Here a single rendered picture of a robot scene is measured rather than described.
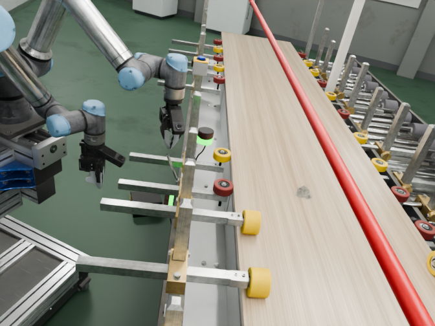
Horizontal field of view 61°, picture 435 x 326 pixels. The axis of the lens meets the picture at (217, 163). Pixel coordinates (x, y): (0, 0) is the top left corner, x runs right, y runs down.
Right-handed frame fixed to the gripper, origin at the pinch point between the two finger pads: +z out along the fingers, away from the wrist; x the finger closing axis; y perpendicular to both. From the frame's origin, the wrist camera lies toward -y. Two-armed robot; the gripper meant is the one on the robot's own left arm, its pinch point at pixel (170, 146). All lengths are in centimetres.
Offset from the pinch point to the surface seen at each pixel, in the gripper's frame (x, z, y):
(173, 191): -0.3, 15.4, -8.5
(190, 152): -6.2, -0.9, -6.7
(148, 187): 8.9, 14.9, -5.2
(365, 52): -510, 81, 443
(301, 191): -48, 9, -25
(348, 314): -33, 11, -77
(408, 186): -117, 17, -20
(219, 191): -16.3, 11.5, -16.6
